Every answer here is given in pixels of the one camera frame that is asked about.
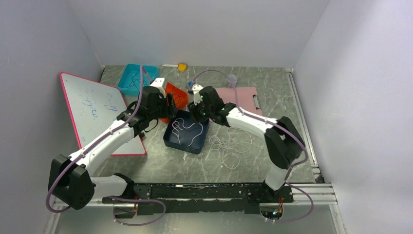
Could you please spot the yellow cube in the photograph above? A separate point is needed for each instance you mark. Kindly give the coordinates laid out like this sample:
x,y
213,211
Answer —
x,y
182,67

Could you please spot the orange plastic tray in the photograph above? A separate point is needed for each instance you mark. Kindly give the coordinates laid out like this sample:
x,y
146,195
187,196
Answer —
x,y
179,95

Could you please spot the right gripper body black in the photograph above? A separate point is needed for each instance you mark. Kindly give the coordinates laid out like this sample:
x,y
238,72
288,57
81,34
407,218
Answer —
x,y
199,112

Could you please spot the aluminium frame rail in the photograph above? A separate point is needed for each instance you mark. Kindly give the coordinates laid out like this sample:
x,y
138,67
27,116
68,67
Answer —
x,y
290,203

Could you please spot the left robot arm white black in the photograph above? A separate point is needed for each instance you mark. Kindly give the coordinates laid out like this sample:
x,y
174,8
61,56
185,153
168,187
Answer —
x,y
70,176

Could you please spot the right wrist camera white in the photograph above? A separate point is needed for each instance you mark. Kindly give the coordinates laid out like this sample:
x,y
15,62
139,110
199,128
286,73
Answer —
x,y
196,88

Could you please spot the whiteboard with pink frame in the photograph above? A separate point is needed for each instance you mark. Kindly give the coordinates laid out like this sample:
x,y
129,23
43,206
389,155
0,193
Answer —
x,y
93,106

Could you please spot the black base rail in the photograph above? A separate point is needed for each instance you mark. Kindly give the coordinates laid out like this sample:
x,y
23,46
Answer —
x,y
206,197

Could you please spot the pink clipboard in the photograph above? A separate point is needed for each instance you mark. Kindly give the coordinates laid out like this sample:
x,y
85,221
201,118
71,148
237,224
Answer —
x,y
247,98

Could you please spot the small clear plastic cup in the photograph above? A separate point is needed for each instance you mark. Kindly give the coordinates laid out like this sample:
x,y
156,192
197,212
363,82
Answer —
x,y
231,80

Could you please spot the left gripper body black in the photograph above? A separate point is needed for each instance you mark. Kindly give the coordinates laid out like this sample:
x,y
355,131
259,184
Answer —
x,y
163,110

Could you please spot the dark blue plastic tray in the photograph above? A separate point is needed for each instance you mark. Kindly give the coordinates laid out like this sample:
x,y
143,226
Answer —
x,y
184,134

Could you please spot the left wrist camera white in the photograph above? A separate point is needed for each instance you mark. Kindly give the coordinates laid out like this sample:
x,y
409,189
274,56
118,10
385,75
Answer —
x,y
160,84

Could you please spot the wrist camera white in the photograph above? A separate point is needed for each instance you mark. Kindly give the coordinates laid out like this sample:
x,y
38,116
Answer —
x,y
196,88
160,84

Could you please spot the teal plastic tray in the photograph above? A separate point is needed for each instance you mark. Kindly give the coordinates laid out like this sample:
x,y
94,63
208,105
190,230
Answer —
x,y
129,84

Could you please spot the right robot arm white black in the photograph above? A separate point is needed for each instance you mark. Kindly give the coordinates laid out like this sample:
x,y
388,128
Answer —
x,y
283,142

